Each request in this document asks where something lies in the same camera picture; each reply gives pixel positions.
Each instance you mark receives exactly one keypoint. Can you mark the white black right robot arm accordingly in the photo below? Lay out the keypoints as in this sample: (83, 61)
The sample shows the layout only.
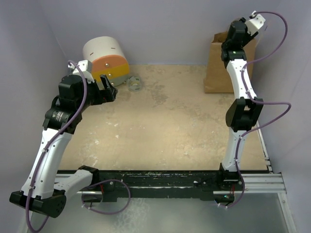
(243, 114)

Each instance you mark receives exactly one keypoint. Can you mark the clear tape roll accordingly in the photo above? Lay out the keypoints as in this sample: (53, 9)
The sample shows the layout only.
(134, 84)

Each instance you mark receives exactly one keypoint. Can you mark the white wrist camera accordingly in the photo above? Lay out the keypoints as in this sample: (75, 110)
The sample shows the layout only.
(255, 22)
(85, 66)

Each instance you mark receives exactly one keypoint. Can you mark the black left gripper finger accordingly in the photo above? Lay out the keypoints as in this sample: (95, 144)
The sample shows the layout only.
(105, 83)
(114, 91)

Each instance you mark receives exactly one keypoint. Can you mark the white cylindrical mini drawer cabinet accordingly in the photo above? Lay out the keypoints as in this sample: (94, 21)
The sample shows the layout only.
(107, 59)

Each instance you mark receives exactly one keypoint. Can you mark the brown paper bag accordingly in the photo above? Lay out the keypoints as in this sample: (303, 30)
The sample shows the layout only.
(217, 79)

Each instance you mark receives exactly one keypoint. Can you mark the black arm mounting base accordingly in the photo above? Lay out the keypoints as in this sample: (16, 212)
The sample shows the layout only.
(114, 184)

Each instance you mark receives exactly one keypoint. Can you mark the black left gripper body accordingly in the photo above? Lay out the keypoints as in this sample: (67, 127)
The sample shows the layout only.
(95, 96)

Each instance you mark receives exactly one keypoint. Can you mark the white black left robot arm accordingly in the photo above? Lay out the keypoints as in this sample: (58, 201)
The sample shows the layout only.
(40, 193)

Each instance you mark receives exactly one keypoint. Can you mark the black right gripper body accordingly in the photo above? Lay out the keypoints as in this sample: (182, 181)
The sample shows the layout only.
(247, 37)

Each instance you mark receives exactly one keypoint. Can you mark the aluminium frame rail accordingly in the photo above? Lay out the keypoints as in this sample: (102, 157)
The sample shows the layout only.
(254, 183)

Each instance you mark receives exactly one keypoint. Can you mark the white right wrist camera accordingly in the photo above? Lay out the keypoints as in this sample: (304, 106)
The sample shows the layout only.
(255, 22)

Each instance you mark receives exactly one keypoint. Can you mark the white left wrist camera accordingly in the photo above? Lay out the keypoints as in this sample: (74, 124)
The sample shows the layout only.
(85, 66)

